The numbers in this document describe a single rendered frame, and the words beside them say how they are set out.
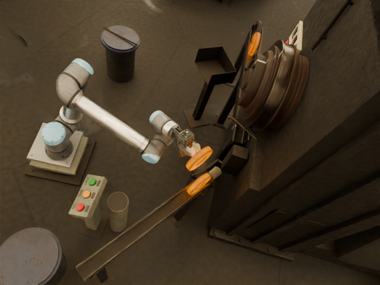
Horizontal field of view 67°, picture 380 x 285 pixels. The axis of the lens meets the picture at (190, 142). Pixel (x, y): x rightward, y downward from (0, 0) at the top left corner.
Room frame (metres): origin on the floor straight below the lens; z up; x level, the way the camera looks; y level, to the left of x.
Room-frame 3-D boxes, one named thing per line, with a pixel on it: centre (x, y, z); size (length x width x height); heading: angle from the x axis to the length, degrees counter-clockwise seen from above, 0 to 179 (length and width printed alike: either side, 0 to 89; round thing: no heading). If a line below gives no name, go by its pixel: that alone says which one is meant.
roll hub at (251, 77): (1.17, -0.16, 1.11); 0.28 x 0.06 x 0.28; 6
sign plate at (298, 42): (1.53, -0.33, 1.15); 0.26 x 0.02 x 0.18; 6
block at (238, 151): (0.95, -0.30, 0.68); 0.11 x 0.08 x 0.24; 96
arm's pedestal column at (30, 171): (0.78, 0.87, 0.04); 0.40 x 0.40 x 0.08; 12
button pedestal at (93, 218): (0.43, 0.40, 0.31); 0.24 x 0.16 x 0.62; 6
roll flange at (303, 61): (1.19, -0.34, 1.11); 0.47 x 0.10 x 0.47; 6
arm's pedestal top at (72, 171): (0.78, 0.87, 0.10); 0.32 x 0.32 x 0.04; 12
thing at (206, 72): (1.67, 0.05, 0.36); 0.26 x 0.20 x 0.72; 41
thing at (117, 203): (0.48, 0.25, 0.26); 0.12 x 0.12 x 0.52
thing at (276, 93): (1.18, -0.26, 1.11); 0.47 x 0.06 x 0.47; 6
